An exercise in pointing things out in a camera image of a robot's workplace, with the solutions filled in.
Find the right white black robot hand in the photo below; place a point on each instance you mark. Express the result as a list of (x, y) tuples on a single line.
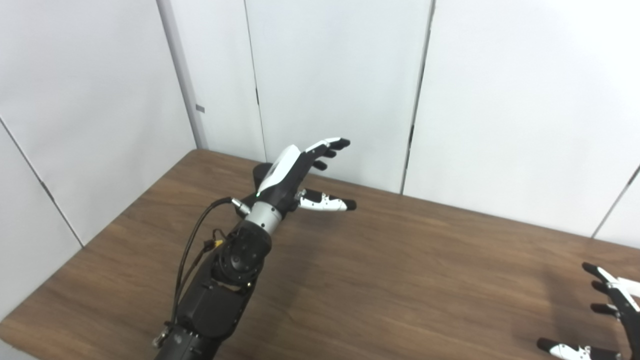
[(631, 325)]

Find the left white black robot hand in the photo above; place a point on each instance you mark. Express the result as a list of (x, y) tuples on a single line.
[(290, 175)]

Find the black peg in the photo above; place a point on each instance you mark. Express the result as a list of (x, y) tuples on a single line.
[(259, 177)]

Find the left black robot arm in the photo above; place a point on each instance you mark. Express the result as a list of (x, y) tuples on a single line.
[(215, 305)]

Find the gray wall corner post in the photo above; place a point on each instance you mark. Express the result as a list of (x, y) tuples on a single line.
[(182, 75)]

